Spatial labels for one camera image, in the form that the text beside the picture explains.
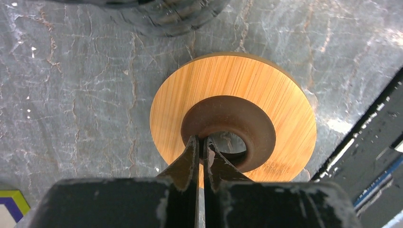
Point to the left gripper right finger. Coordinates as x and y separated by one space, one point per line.
234 201

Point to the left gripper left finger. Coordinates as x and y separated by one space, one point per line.
169 200

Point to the glass cone dripper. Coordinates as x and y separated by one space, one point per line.
158 18

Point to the multicoloured block stack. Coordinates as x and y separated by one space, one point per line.
13 207

